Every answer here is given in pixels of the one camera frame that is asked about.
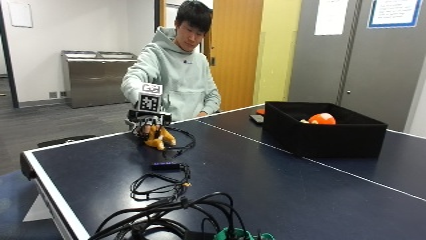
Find yellow soft toy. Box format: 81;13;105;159
143;125;178;151

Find white marker cube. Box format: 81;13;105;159
135;82;164;114

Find small black device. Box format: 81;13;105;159
150;161;182;171

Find stainless steel waste bin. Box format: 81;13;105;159
59;50;138;109

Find the person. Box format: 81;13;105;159
119;0;222;122

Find wooden door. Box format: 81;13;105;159
207;0;264;112

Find green object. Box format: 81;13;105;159
212;227;276;240

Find orange and white soft toy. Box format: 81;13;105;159
299;112;337;126

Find black fabric storage box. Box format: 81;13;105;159
262;100;388;159

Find grey metal cabinet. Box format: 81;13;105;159
287;0;426;133

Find white paper sheet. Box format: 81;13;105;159
312;0;349;37

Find blue-bordered notice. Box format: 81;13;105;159
365;0;424;29

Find black glove cable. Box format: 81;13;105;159
159;125;196;159

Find thin black cable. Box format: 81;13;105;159
128;162;192;202

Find bundle of black cables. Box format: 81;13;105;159
86;191;250;240

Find white wall board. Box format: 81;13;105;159
6;0;34;29

